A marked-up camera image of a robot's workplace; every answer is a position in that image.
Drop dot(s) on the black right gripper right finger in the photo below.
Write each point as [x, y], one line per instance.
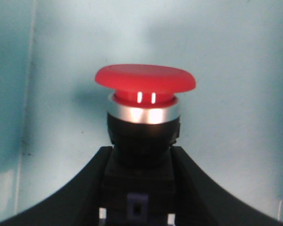
[203, 202]

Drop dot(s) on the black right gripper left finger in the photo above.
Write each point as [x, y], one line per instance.
[77, 203]

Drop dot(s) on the light blue plastic box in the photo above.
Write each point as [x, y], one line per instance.
[53, 114]

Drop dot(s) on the red push button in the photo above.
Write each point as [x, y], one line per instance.
[143, 120]

